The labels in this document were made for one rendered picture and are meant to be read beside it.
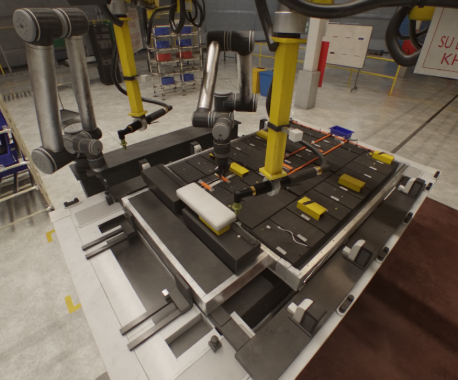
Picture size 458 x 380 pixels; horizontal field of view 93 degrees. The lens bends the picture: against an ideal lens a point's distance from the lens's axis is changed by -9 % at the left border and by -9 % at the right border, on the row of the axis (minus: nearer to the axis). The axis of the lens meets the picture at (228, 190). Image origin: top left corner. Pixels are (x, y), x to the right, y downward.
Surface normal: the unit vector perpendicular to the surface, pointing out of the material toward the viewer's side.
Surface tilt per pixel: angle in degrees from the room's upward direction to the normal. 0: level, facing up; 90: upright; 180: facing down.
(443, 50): 90
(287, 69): 90
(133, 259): 0
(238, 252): 0
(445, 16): 90
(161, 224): 0
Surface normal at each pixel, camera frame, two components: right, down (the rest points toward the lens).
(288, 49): 0.44, 0.53
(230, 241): 0.00, -0.81
